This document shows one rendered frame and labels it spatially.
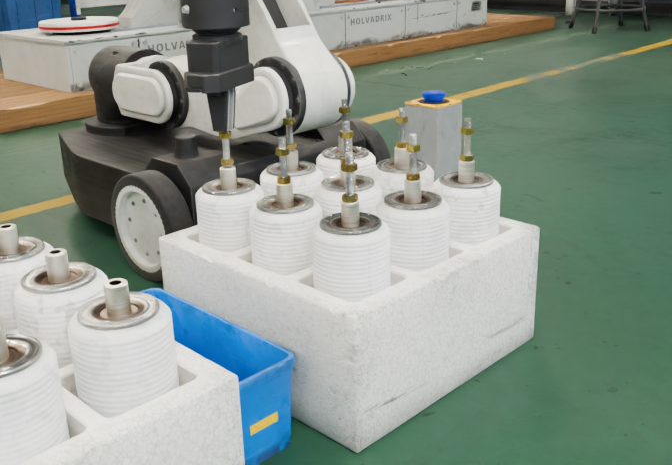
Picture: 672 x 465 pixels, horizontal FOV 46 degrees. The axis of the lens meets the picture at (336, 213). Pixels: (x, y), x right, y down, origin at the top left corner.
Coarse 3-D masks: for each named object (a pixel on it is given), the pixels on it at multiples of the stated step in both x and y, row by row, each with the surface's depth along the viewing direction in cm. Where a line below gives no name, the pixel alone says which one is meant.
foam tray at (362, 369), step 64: (192, 256) 109; (512, 256) 110; (256, 320) 102; (320, 320) 92; (384, 320) 92; (448, 320) 102; (512, 320) 114; (320, 384) 96; (384, 384) 95; (448, 384) 105
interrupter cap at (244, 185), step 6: (216, 180) 114; (240, 180) 114; (246, 180) 114; (204, 186) 111; (210, 186) 112; (216, 186) 112; (240, 186) 112; (246, 186) 111; (252, 186) 111; (204, 192) 110; (210, 192) 109; (216, 192) 108; (222, 192) 109; (228, 192) 108; (234, 192) 108; (240, 192) 109; (246, 192) 109
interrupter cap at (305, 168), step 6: (300, 162) 122; (306, 162) 122; (270, 168) 120; (276, 168) 120; (300, 168) 120; (306, 168) 119; (312, 168) 119; (270, 174) 117; (276, 174) 117; (288, 174) 116; (294, 174) 116; (300, 174) 116; (306, 174) 117
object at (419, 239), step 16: (384, 208) 102; (432, 208) 101; (448, 208) 103; (400, 224) 100; (416, 224) 100; (432, 224) 100; (448, 224) 104; (400, 240) 101; (416, 240) 101; (432, 240) 101; (448, 240) 105; (400, 256) 102; (416, 256) 101; (432, 256) 102; (448, 256) 106
